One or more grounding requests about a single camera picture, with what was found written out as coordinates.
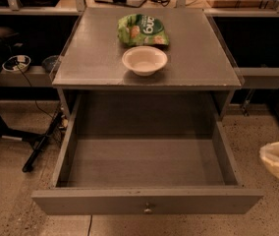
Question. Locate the white bowl with items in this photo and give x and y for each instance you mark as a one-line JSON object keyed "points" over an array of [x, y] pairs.
{"points": [[16, 64]]}

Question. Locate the grey drawer cabinet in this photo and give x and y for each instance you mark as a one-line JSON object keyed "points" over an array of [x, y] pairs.
{"points": [[196, 58]]}

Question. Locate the black stand legs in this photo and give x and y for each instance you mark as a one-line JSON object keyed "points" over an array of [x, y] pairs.
{"points": [[36, 141]]}

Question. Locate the dark bowl on shelf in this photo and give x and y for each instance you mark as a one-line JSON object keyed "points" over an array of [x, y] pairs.
{"points": [[49, 63]]}

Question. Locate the grey top drawer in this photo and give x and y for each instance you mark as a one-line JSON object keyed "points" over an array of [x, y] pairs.
{"points": [[145, 153]]}

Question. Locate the green snack bag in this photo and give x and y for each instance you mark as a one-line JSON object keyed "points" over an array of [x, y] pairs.
{"points": [[140, 30]]}

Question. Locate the white paper bowl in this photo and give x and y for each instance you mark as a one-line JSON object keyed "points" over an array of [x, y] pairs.
{"points": [[144, 60]]}

